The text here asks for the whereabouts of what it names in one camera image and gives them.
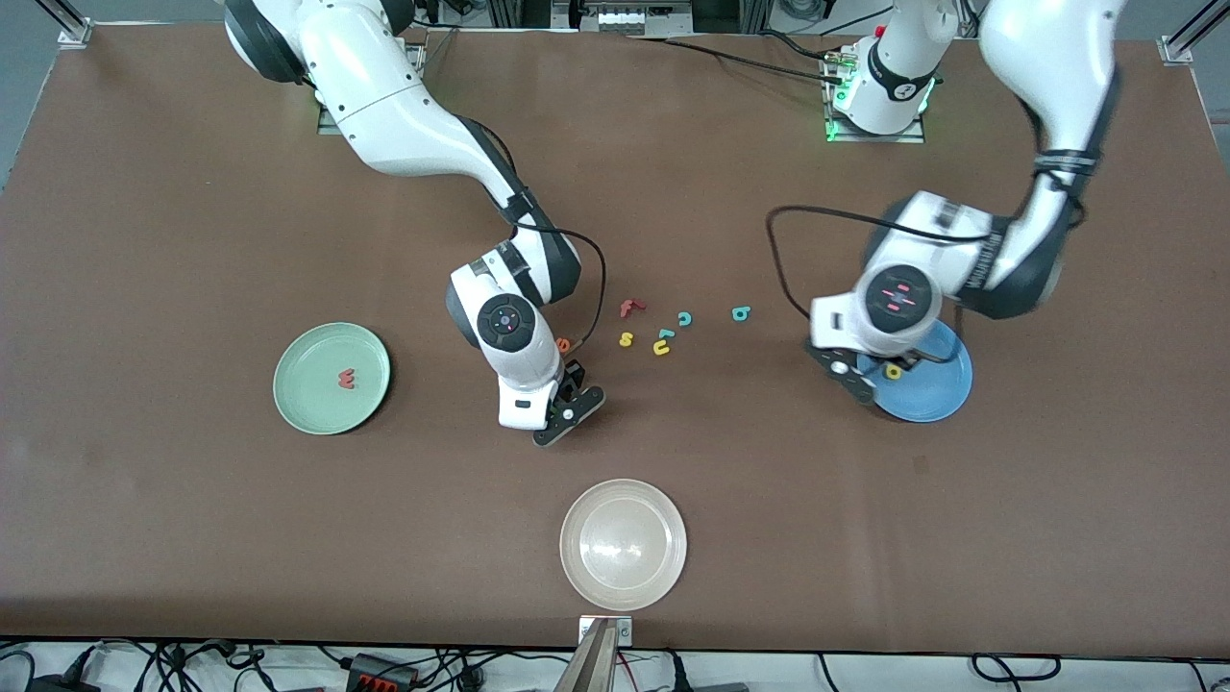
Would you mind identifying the blue plate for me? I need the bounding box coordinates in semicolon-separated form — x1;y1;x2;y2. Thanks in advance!
858;317;973;424

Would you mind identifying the white plate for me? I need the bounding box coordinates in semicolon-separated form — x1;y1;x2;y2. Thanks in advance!
559;479;689;612

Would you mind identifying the green plate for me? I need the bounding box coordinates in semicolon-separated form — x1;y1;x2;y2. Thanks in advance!
273;322;392;435

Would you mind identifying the black and red power adapter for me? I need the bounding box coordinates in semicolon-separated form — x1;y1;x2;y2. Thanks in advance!
348;652;420;691

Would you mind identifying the white power strip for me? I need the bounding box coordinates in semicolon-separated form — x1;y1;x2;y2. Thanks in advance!
596;3;695;36

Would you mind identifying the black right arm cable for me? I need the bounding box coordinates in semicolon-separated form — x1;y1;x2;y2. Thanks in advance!
466;115;608;349

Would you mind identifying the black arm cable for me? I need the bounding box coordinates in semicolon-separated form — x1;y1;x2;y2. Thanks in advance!
466;115;608;349
766;205;1085;323

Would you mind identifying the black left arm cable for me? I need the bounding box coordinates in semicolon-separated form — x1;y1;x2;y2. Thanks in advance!
766;205;1085;323

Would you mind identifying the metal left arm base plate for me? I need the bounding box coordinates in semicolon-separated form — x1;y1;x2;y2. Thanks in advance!
824;48;926;145

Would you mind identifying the metal post bracket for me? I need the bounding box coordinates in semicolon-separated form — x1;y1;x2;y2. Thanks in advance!
578;615;634;647

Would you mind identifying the metal camera post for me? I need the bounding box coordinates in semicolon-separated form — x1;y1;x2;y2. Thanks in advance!
553;617;622;692

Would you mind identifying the short black table cable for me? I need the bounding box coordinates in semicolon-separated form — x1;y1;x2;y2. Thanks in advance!
757;29;832;63

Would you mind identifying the long black table cable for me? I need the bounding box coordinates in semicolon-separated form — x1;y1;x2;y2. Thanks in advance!
625;35;849;86

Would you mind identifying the looped black floor cable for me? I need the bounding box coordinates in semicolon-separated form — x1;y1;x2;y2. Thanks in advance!
971;654;1064;685

